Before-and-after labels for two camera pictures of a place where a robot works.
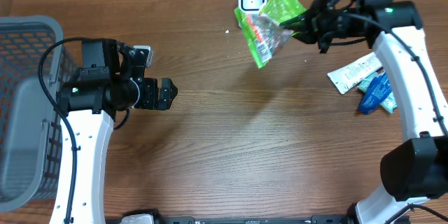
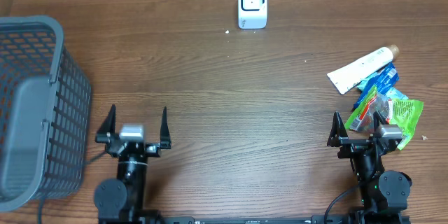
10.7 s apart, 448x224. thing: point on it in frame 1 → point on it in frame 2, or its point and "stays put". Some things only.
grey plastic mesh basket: x=31 y=127 stays put
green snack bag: x=264 y=34 → x=402 y=113
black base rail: x=117 y=216 stays put
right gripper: x=306 y=22 → x=337 y=137
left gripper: x=151 y=100 → x=154 y=149
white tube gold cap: x=345 y=78 stays put
